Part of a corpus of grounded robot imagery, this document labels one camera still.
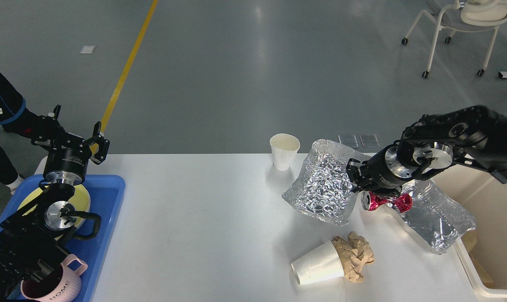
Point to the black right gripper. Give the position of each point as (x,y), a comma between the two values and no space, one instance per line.
(384,173)

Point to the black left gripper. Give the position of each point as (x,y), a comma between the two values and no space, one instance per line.
(66,164)

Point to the silver foil bag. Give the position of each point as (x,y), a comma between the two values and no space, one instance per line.
(323,189)
(435,220)

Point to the yellow plastic plate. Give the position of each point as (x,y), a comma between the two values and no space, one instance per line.
(81,194)

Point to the white paper cup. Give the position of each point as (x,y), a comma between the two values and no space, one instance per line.
(284,148)
(321,264)

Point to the pink HOME mug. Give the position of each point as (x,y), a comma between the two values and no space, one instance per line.
(62,285)

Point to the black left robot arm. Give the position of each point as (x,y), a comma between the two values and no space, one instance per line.
(33,239)

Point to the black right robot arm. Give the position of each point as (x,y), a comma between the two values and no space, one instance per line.
(474,137)

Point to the clear floor plate left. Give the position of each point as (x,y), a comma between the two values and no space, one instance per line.
(348,140)

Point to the clear floor plate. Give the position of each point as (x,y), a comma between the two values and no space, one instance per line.
(369,140)
(348,140)

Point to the clear floor plate right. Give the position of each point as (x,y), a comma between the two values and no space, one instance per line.
(369,140)

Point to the crushed red soda can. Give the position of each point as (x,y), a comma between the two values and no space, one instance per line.
(401,204)

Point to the blue plastic tray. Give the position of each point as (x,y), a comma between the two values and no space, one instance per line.
(106,193)

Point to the crumpled brown paper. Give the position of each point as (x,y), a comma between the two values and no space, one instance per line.
(354,253)

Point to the person in black jacket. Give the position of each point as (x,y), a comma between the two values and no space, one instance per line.
(14,118)

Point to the lying white paper cup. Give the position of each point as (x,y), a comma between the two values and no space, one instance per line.
(321,264)

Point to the white floor marker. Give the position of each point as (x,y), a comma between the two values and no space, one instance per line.
(87,49)

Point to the beige plastic bin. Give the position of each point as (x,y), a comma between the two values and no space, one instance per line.
(478,273)

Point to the white office chair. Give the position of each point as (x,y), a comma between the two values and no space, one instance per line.
(462,16)

